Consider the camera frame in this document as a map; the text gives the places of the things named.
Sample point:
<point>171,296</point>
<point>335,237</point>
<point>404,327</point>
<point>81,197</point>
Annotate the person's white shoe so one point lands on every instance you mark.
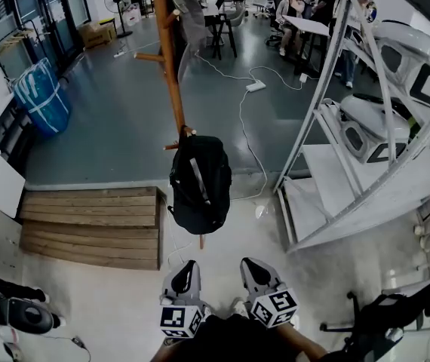
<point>240,307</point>

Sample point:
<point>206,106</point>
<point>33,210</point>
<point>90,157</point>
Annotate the white robot head shell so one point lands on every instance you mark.
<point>407,36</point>
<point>366,111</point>

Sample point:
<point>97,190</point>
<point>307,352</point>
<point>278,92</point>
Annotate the black storage shelf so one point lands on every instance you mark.
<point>11,134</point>

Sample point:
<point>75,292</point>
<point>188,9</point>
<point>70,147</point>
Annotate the black backpack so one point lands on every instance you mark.
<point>215,172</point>

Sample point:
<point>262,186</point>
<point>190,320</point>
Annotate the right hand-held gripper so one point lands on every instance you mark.
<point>275,309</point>

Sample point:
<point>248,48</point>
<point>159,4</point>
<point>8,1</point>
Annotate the person's left forearm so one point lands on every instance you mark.
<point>166,353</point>

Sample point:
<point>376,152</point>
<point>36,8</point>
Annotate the white metal shelving unit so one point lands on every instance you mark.
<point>335,187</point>

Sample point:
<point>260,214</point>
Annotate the person's torso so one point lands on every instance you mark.
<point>237,341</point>

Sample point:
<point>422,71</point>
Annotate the white power adapter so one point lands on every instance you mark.
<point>303,77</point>

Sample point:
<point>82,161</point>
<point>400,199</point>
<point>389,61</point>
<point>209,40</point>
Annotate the blue wrapped roll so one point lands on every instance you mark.
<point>41,100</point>

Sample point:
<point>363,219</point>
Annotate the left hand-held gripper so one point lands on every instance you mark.
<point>177,321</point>

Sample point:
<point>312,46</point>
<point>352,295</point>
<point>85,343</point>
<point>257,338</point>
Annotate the white power strip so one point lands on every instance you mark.
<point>255,86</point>

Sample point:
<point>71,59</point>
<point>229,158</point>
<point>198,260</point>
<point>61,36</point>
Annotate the black frame trolley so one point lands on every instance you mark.
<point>15,38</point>

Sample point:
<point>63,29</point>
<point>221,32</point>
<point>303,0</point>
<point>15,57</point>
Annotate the white counter cabinet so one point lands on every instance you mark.
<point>0,179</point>

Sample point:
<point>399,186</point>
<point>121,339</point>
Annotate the wooden stepped platform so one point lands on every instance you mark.
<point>86,232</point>

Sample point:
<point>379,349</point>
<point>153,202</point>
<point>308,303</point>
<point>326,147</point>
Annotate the glass double door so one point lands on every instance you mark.
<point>49,13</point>

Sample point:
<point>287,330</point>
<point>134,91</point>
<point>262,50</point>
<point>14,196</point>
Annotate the person's right forearm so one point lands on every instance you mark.
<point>305,347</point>

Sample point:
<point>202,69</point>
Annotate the black office chair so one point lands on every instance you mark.
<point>381,311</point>

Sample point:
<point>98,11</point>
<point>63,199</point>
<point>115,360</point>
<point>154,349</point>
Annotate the black-legged table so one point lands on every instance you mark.
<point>215,11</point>

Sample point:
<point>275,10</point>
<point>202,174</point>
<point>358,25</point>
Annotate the white table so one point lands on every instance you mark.
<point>309,25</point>

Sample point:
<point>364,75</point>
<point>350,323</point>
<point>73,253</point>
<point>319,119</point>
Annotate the black oval floor device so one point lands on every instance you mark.
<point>30,315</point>

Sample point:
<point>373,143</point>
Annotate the wooden coat rack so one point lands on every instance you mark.
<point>168,51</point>

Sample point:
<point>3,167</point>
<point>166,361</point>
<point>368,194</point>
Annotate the cardboard box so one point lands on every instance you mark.
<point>96,34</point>

